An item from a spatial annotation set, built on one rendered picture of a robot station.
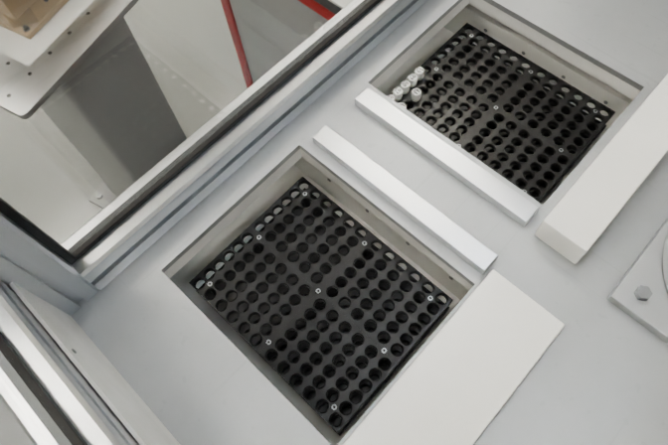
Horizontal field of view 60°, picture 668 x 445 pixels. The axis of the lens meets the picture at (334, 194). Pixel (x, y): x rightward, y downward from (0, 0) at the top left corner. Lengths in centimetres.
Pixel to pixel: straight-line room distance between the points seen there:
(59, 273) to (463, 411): 38
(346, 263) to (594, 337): 25
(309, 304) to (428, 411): 17
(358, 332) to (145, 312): 21
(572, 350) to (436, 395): 13
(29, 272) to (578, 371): 49
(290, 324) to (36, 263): 25
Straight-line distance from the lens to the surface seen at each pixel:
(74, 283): 60
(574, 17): 79
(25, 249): 53
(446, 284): 68
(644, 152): 65
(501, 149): 71
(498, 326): 56
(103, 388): 50
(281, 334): 61
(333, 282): 62
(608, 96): 81
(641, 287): 61
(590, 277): 61
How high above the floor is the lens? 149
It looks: 63 degrees down
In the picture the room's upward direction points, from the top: 7 degrees counter-clockwise
